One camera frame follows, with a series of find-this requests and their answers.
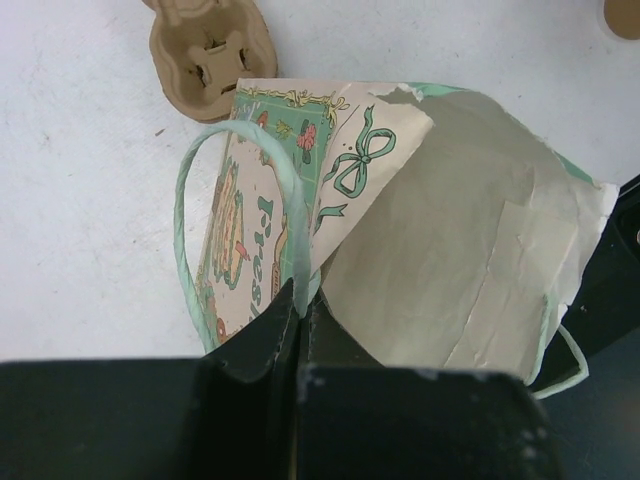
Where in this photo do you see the green paper takeout bag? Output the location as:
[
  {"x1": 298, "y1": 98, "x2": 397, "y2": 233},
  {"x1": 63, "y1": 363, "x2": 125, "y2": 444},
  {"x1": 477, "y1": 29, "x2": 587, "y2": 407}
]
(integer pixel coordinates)
[{"x1": 174, "y1": 79, "x2": 618, "y2": 398}]

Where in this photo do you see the brown pulp cup carrier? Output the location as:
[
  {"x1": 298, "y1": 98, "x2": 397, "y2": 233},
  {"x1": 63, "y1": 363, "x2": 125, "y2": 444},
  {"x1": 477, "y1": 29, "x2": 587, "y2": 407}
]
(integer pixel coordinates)
[{"x1": 145, "y1": 0, "x2": 278, "y2": 123}]

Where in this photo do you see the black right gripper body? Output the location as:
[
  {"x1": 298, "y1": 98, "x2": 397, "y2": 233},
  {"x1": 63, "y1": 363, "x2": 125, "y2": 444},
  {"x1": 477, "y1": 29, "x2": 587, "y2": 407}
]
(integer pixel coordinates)
[{"x1": 561, "y1": 177, "x2": 639, "y2": 358}]

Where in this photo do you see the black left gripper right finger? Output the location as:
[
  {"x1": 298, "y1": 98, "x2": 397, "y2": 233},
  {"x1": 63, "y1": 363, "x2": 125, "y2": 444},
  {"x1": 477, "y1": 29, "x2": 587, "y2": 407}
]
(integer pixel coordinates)
[{"x1": 297, "y1": 294, "x2": 563, "y2": 479}]

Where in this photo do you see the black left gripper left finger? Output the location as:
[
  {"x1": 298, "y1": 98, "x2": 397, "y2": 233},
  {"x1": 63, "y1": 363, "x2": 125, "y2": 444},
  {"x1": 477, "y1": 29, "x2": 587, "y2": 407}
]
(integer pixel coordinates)
[{"x1": 1, "y1": 283, "x2": 299, "y2": 479}]

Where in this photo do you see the stack of paper cups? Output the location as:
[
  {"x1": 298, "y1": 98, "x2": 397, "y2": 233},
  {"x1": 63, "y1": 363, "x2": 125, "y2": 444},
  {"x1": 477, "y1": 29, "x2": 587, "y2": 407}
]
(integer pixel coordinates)
[{"x1": 602, "y1": 0, "x2": 640, "y2": 41}]

